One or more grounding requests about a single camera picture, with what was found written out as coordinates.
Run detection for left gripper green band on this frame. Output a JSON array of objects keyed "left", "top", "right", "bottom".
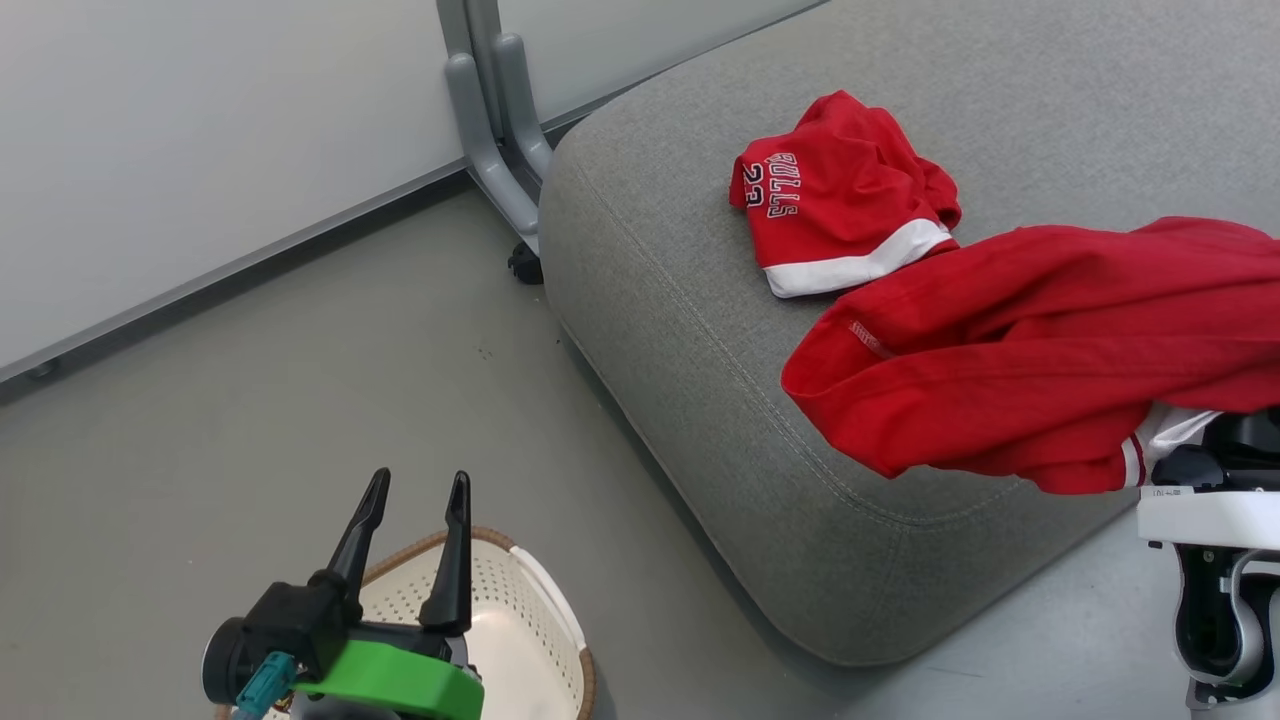
[{"left": 203, "top": 467, "right": 487, "bottom": 720}]

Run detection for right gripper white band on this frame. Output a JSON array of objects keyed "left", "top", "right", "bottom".
[{"left": 1138, "top": 408, "right": 1280, "bottom": 553}]

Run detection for red shirt with white trim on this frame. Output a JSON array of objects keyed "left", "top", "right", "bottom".
[{"left": 780, "top": 217, "right": 1280, "bottom": 496}]

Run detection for red white basketball shorts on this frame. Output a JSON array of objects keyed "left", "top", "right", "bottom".
[{"left": 728, "top": 90, "right": 963, "bottom": 299}]

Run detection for white perforated laundry basket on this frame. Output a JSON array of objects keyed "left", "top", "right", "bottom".
[{"left": 215, "top": 527, "right": 596, "bottom": 720}]

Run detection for grey fabric sofa seat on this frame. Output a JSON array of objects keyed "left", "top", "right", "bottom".
[{"left": 538, "top": 0, "right": 1280, "bottom": 668}]

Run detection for grey partition stand foot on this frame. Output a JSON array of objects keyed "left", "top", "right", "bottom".
[{"left": 436, "top": 0, "right": 557, "bottom": 258}]

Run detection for teal cable connector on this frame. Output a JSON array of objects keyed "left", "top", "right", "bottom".
[{"left": 234, "top": 651, "right": 299, "bottom": 720}]

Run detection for grey partition base rail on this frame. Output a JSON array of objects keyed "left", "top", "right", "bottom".
[{"left": 0, "top": 160, "right": 473, "bottom": 401}]

